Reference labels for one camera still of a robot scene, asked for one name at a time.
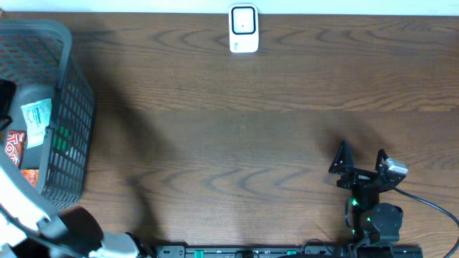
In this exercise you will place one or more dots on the green lid jar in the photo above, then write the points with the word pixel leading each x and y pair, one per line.
pixel 62 140

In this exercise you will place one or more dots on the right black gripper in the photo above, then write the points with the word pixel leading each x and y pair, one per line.
pixel 358 175

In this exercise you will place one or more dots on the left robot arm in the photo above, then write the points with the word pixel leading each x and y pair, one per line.
pixel 29 215

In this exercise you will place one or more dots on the grey plastic mesh basket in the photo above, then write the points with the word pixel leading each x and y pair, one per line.
pixel 37 56

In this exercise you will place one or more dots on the red chocolate bar wrapper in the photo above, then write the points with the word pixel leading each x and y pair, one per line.
pixel 15 147

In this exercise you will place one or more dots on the teal toilet tissue pack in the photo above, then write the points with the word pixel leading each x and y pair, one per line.
pixel 37 117

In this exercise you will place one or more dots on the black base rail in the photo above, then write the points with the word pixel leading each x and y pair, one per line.
pixel 314 250

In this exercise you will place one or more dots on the small orange snack box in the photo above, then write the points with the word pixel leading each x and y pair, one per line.
pixel 31 175

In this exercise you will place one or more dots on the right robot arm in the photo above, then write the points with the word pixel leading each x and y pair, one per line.
pixel 375 225

